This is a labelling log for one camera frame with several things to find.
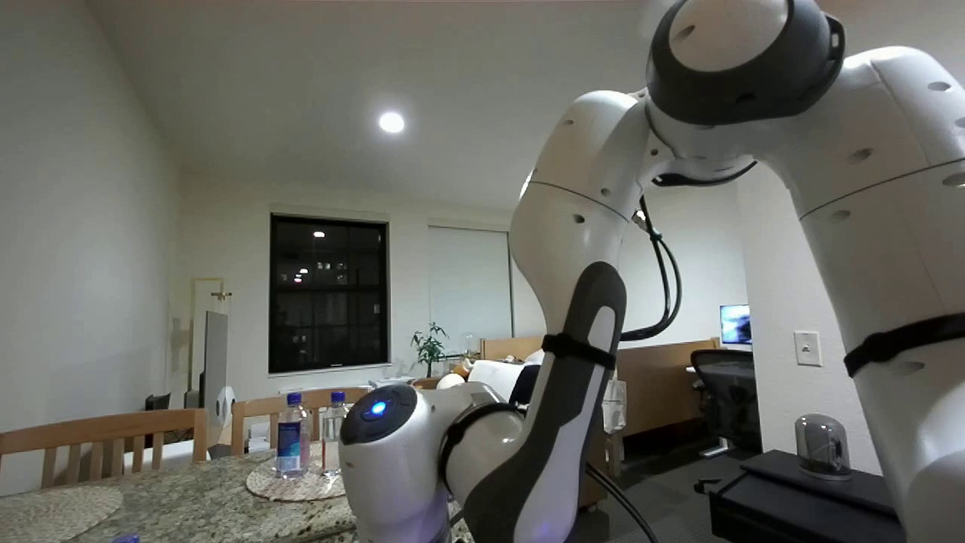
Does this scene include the dark window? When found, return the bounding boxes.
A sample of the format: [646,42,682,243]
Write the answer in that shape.
[264,212,393,376]

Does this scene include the white pillows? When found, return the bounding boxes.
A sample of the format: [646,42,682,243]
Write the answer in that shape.
[434,349,546,407]

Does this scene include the white wall switch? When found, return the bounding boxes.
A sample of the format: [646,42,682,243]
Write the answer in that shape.
[791,326,826,371]

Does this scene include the black office chair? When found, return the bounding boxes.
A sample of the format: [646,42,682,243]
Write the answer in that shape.
[688,346,765,458]

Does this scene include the lit computer monitor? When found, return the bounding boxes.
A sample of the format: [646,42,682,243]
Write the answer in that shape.
[718,301,755,353]

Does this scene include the round ceiling light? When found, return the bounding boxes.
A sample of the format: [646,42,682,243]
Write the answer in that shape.
[373,104,409,139]

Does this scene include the round woven placemat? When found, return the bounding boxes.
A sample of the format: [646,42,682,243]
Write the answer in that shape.
[0,482,128,543]
[242,456,349,502]

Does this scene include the black box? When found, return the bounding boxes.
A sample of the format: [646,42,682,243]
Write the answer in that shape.
[707,445,907,543]

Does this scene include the white door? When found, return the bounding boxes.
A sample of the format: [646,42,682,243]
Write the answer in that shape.
[187,273,236,407]

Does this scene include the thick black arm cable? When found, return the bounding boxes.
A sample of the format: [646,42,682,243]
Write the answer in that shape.
[619,192,688,343]

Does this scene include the water bottle with blue label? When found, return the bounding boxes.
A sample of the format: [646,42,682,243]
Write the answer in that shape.
[320,390,352,480]
[273,390,315,482]

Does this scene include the gray cylinder speaker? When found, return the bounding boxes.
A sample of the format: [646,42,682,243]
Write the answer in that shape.
[792,411,853,477]

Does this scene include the white roller blind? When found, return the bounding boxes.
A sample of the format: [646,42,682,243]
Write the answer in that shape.
[429,224,517,355]

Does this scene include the green potted plant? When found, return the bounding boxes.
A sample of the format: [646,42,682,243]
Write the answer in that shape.
[409,318,452,383]

